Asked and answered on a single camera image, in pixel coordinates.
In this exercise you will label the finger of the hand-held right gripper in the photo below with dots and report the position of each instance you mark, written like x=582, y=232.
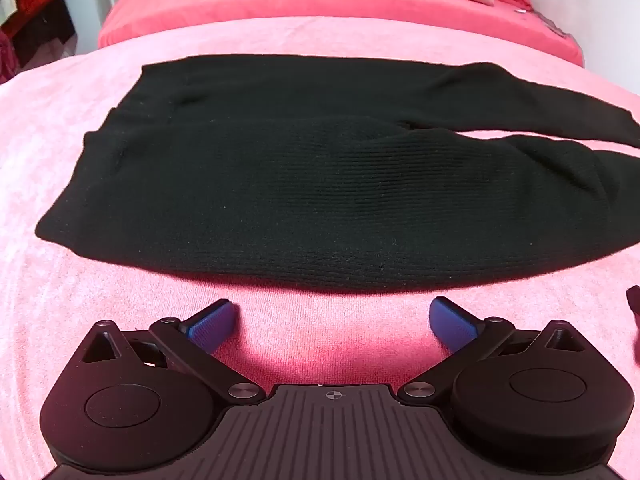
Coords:
x=634, y=300

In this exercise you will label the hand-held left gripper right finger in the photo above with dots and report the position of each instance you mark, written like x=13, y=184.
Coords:
x=452, y=324

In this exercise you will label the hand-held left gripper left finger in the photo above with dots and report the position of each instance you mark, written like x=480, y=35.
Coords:
x=212, y=324

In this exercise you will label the black knit pants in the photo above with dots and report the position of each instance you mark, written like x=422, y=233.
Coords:
x=310, y=180

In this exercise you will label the pink fleece blanket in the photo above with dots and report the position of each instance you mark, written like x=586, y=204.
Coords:
x=60, y=285

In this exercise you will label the far pink bed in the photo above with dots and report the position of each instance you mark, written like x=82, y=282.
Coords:
x=325, y=5

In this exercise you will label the rack of hanging clothes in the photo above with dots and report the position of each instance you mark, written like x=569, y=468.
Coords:
x=30, y=15

